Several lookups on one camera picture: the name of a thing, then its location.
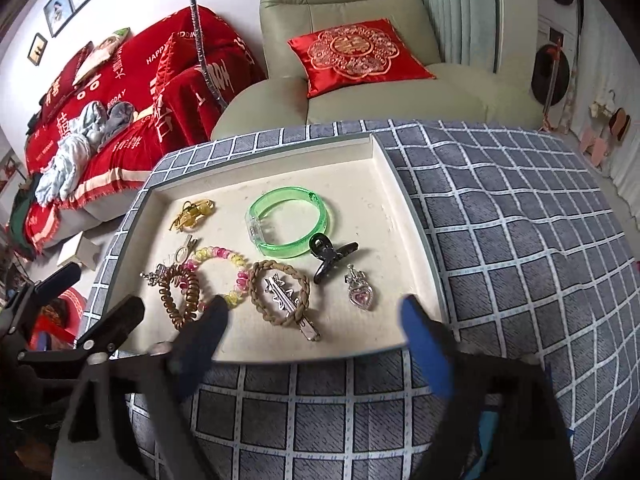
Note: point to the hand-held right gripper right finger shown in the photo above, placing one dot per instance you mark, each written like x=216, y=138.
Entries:
x=420, y=340

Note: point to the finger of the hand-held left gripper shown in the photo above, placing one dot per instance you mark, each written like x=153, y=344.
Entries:
x=115, y=317
x=60, y=280

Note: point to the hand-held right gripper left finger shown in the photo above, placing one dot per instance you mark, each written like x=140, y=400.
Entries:
x=205, y=340

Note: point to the small silver brooch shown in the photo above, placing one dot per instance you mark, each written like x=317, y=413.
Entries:
x=155, y=276

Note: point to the silver heart pendant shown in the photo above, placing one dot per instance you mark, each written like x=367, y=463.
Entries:
x=361, y=297

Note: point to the long silver hair clip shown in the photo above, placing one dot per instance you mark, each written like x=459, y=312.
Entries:
x=285, y=300

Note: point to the yellow hair clip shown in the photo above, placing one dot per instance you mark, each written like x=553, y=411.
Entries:
x=192, y=212

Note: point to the green translucent bangle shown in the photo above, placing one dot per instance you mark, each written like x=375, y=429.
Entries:
x=300, y=248

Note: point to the grey tray with cream lining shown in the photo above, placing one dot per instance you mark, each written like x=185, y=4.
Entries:
x=300, y=180

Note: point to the white box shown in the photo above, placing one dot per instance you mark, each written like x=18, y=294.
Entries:
x=80, y=252

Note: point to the red bag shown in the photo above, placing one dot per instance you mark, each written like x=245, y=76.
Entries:
x=55, y=317

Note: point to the small silver scissor-shaped clip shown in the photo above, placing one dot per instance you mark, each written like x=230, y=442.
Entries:
x=186, y=247

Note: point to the light blue clothing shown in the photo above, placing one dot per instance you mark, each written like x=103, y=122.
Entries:
x=65, y=165

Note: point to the black claw hair clip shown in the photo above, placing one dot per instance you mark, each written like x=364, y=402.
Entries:
x=325, y=255

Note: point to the grey clothing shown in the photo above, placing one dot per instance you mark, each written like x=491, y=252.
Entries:
x=117, y=122

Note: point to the printed pillow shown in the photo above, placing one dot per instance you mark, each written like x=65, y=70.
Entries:
x=102, y=52

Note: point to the small black framed picture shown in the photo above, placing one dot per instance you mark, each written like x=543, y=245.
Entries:
x=37, y=49

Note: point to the red satin pillow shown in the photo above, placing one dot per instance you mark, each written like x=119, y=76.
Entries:
x=172, y=65

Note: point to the pink wooden ornament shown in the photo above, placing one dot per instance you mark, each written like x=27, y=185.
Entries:
x=597, y=147

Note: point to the red blanket covered sofa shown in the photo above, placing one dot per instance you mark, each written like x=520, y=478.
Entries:
x=200, y=50

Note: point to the black gooseneck stand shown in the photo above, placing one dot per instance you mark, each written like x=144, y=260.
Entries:
x=197, y=25

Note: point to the red embroidered cushion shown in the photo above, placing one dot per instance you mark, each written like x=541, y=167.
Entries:
x=350, y=55

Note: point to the white washing machine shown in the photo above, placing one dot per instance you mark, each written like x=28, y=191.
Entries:
x=550, y=75

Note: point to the pale pleated curtain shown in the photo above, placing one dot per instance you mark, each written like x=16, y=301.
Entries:
x=450, y=5

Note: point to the white curtain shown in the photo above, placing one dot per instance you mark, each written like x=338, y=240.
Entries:
x=615, y=60

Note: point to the beige leather armchair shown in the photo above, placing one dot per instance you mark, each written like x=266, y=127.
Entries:
x=350, y=0

